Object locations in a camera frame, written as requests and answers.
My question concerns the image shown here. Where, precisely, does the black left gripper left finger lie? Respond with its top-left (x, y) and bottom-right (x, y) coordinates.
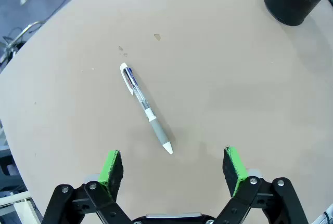
top-left (41, 150), bottom-right (133, 224)

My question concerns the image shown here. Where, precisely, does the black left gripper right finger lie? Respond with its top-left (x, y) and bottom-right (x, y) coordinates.
top-left (213, 146), bottom-right (310, 224)

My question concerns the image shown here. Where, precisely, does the white grey multicolour ballpoint pen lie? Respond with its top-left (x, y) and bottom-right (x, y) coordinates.
top-left (120, 62), bottom-right (174, 155)

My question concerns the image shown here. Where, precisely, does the chrome chair base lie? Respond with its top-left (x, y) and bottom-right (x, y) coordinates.
top-left (0, 21), bottom-right (44, 65)

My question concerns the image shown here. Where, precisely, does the thin black floor cable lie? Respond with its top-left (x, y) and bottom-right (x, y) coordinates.
top-left (39, 0), bottom-right (80, 27)

